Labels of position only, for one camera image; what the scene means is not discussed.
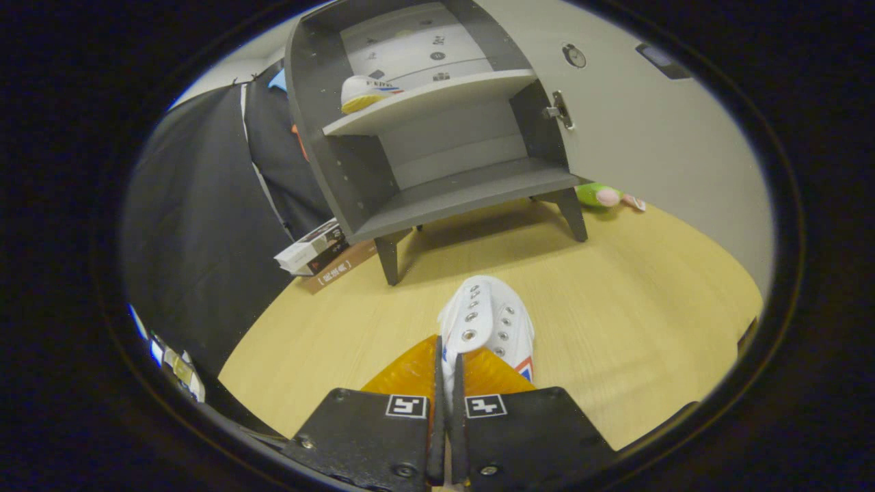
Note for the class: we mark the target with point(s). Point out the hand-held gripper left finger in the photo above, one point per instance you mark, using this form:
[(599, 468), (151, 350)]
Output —
[(437, 437)]

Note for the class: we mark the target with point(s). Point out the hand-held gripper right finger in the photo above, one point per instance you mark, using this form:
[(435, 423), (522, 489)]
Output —
[(456, 444)]

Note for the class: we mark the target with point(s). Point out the white shoe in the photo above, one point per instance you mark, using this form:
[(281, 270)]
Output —
[(362, 92), (489, 314)]

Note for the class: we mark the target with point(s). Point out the grey shoe cabinet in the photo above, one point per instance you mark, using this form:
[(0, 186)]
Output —
[(437, 191)]

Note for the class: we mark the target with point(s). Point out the light grey shoe cabinet door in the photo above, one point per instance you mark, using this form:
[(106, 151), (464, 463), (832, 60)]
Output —
[(649, 137)]

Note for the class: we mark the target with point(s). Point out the brown book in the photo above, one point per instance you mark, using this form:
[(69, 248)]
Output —
[(338, 270)]

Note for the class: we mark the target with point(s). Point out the green and pink plush toy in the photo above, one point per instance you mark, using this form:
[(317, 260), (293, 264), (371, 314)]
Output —
[(595, 195)]

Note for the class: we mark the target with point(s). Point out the black backdrop cloth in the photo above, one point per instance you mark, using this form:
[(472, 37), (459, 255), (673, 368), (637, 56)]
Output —
[(198, 225)]

